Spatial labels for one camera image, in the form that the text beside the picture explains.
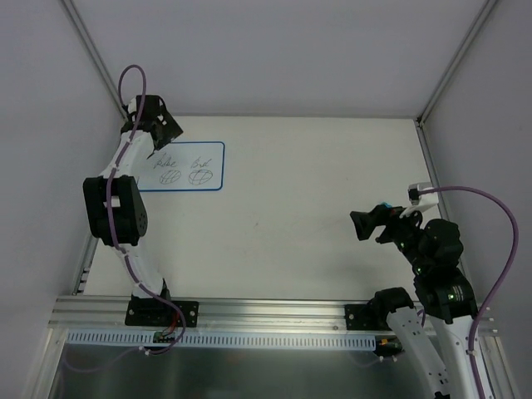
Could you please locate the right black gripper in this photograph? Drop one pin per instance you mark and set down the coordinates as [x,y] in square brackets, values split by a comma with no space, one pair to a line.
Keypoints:
[384,220]

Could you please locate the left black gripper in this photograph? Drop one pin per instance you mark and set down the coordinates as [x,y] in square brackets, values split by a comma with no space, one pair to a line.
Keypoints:
[165,130]

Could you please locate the blue framed whiteboard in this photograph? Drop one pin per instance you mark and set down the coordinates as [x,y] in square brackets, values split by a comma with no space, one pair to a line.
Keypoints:
[184,166]

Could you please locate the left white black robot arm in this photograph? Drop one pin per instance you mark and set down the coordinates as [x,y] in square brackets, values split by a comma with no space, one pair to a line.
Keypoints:
[115,209]

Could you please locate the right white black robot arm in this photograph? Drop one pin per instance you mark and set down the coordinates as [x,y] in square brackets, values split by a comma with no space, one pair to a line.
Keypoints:
[455,368]

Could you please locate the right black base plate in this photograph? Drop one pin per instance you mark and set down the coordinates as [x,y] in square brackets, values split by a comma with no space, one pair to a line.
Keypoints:
[362,317]

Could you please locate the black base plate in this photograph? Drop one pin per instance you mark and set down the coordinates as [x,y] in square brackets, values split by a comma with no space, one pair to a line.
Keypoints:
[149,312]
[362,317]

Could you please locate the aluminium mounting rail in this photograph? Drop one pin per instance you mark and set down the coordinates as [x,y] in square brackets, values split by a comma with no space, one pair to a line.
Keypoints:
[215,315]

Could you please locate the right aluminium corner post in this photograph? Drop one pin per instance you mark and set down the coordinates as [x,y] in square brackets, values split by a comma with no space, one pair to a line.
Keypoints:
[459,55]

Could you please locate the aluminium corner post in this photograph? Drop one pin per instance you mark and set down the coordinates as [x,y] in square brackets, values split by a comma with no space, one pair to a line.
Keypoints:
[81,31]
[459,55]

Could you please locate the left aluminium corner post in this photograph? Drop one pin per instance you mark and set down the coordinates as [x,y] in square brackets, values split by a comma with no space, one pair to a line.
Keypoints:
[81,31]

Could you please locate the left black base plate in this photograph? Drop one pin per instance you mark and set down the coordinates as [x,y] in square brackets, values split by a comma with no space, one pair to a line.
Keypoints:
[149,312]

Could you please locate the white slotted cable duct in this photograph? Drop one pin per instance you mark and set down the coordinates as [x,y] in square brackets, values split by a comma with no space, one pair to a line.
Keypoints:
[262,340]

